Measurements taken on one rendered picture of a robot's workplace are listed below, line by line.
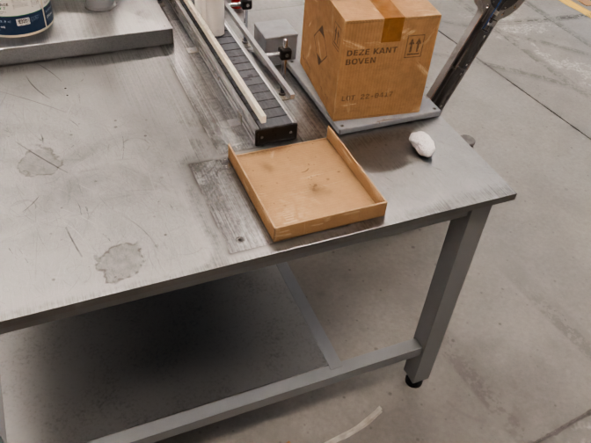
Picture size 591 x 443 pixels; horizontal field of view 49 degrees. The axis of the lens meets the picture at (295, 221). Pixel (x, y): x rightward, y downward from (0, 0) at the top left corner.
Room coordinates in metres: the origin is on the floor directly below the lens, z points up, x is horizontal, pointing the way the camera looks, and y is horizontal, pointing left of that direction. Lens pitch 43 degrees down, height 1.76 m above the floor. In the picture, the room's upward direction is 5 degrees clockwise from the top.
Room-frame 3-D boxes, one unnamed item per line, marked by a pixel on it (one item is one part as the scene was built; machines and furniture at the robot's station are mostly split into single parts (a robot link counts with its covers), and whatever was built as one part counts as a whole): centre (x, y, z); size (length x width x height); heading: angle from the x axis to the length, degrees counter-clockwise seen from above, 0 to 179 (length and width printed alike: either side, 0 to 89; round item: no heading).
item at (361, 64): (1.55, -0.13, 0.99); 0.30 x 0.24 x 0.27; 20
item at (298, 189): (1.13, -0.01, 0.85); 0.30 x 0.26 x 0.04; 26
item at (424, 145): (1.31, -0.29, 0.85); 0.08 x 0.07 x 0.04; 172
